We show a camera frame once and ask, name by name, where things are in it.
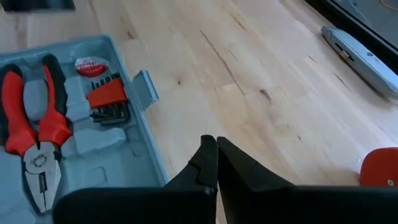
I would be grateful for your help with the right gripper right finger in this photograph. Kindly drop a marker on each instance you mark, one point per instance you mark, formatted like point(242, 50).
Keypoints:
point(280, 205)

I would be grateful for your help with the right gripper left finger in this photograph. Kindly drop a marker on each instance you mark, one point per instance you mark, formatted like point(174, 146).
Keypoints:
point(140, 205)

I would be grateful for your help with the grey plastic tool case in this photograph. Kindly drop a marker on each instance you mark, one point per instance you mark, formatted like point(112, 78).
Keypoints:
point(102, 140)

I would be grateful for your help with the red black small tool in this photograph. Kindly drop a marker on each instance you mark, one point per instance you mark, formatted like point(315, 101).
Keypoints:
point(107, 93)

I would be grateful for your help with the red white tape roll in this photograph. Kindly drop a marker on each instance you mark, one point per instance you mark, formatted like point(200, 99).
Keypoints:
point(91, 70)

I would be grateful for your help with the grey utility knife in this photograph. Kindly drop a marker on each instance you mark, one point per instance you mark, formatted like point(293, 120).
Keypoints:
point(367, 62)

